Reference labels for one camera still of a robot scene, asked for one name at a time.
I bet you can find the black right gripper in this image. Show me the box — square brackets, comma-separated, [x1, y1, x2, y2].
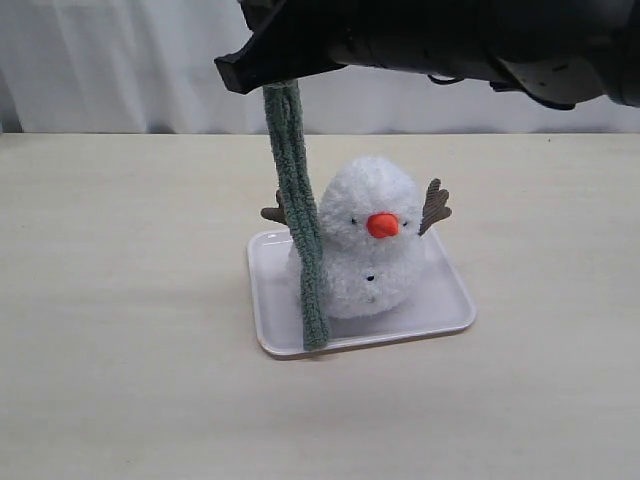
[214, 1, 530, 94]

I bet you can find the green fuzzy scarf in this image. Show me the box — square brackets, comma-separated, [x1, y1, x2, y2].
[262, 80, 330, 351]

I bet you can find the white plush snowman toy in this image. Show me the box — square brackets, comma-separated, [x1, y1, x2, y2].
[260, 154, 453, 320]

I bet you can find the white plastic tray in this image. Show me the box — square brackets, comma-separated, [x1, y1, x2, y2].
[246, 229, 477, 360]

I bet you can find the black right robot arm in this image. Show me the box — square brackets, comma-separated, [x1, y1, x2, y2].
[214, 0, 639, 110]

